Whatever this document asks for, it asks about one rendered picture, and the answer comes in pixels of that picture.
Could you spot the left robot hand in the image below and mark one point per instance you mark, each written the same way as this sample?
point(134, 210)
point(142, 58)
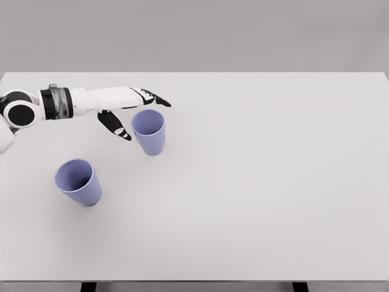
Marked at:
point(117, 97)

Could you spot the lavender plastic cup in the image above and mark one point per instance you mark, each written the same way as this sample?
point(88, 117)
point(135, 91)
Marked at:
point(149, 134)
point(79, 182)

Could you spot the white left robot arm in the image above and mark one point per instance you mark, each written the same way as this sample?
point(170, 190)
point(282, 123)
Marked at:
point(54, 102)

